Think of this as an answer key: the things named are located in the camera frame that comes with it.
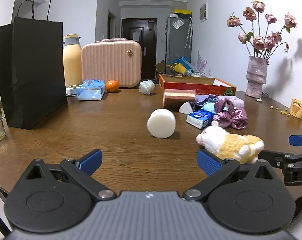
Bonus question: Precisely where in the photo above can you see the purple textured vase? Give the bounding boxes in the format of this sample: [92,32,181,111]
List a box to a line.
[246,56,268,99]

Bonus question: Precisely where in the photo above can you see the white round foam sponge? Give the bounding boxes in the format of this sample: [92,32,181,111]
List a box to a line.
[147,108,176,139]

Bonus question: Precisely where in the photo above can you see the white wedge sponge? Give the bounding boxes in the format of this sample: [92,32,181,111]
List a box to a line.
[179,101,194,115]

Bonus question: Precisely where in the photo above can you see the white wall panel box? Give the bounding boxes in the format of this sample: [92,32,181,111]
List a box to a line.
[199,1,208,23]

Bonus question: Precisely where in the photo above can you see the pink ribbed small suitcase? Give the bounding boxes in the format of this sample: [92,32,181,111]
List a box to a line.
[81,38,142,88]

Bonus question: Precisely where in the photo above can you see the dark wooden door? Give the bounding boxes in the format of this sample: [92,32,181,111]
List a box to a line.
[121,18,157,80]

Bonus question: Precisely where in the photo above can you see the light blue fluffy plush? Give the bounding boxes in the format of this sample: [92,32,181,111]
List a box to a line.
[201,102,216,113]

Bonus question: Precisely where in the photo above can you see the grey refrigerator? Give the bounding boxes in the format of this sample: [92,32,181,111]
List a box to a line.
[165,17,191,64]

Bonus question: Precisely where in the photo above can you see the pink layered sponge block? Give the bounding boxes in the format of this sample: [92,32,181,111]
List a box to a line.
[163,89,196,108]

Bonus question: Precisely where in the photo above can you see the dried pink roses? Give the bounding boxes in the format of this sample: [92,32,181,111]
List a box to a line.
[226,0,297,60]

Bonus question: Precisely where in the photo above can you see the blue wet wipes pack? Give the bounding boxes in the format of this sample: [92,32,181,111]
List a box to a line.
[77,80,105,101]

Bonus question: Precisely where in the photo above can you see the white yellow plush toy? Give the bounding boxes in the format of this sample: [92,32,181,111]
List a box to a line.
[196,120,265,164]

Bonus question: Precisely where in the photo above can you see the black paper shopping bag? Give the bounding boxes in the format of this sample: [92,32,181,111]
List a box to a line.
[0,0,68,130]

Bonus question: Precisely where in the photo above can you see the lilac fluffy headband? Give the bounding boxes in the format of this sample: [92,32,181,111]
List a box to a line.
[218,95,245,108]

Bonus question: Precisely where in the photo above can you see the red cardboard fruit box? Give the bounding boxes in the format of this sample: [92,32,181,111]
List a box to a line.
[159,74,236,96]

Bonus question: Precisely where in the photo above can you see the white charger with cable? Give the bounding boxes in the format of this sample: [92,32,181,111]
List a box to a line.
[66,85,81,96]

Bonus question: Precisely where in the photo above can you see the orange tangerine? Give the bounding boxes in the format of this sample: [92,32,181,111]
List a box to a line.
[105,80,120,93]

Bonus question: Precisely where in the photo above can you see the yellow box on refrigerator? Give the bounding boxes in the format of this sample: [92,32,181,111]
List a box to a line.
[174,9,192,15]

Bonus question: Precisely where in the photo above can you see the lavender knit cloth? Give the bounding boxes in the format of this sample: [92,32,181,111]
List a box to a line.
[195,94,219,107]

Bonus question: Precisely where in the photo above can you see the yellow cartoon mug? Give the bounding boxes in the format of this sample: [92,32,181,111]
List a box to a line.
[289,99,302,119]

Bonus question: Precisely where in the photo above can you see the clear plastic bag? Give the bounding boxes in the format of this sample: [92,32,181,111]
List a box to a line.
[139,80,155,95]

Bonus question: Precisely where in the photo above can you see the yellow thermos bottle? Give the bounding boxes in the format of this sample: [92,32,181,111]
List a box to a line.
[63,34,82,87]

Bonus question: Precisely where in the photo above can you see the mauve satin cloth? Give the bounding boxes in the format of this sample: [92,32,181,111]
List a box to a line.
[213,99,248,130]

